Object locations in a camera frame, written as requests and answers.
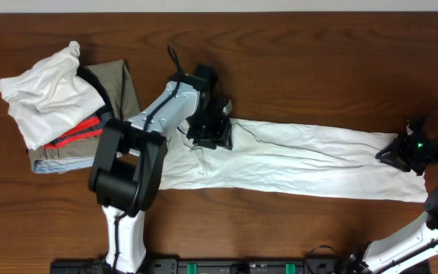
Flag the light blue folded garment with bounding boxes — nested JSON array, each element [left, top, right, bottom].
[[30, 157, 94, 174]]

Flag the olive folded trousers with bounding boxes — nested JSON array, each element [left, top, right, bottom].
[[28, 59, 141, 161]]

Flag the white folded shirt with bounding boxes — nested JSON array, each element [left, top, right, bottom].
[[0, 41, 105, 150]]

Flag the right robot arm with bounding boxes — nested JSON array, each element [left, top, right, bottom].
[[344, 118, 438, 273]]

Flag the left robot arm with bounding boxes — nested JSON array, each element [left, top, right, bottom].
[[89, 65, 233, 273]]

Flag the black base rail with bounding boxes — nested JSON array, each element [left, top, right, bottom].
[[49, 256, 432, 274]]

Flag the dark red-trimmed folded garment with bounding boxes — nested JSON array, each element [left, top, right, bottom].
[[44, 66, 115, 149]]

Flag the left black cable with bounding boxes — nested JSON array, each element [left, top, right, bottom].
[[111, 43, 186, 274]]

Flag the white printed t-shirt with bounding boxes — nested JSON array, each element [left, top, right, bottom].
[[160, 119, 428, 202]]

